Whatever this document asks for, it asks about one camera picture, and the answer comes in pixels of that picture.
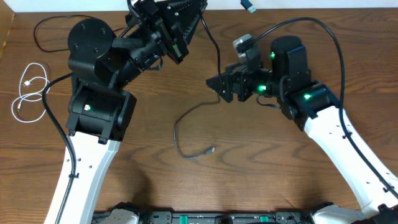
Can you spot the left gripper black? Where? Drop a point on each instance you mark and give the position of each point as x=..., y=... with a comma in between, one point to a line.
x=174, y=46

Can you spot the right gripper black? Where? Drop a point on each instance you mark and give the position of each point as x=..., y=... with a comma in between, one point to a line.
x=241, y=76

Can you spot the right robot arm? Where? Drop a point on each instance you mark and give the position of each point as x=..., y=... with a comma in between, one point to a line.
x=313, y=107

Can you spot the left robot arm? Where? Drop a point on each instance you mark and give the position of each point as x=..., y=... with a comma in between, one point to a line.
x=102, y=64

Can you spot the cardboard box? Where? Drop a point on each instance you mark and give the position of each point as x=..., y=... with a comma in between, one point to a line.
x=6, y=20

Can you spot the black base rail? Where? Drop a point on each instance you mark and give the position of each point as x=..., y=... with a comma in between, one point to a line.
x=127, y=216

